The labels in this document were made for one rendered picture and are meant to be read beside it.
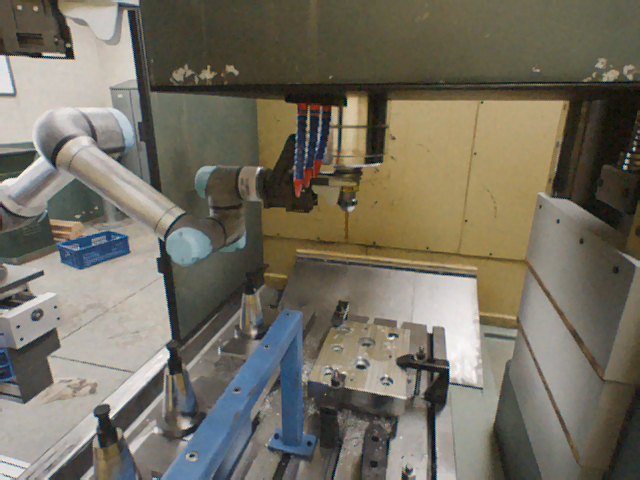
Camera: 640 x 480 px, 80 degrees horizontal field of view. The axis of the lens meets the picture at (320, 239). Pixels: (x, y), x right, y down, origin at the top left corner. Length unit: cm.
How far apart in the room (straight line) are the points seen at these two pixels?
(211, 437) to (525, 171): 161
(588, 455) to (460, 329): 103
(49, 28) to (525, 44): 52
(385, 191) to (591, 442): 132
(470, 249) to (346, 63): 152
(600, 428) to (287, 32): 71
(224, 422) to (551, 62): 54
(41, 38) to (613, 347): 83
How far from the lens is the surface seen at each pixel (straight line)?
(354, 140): 71
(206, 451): 52
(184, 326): 151
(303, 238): 197
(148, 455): 55
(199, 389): 62
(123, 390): 136
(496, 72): 46
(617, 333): 67
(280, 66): 48
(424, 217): 184
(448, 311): 180
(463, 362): 167
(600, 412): 75
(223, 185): 86
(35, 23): 60
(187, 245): 77
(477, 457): 139
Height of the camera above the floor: 160
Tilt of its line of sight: 19 degrees down
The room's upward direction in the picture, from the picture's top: straight up
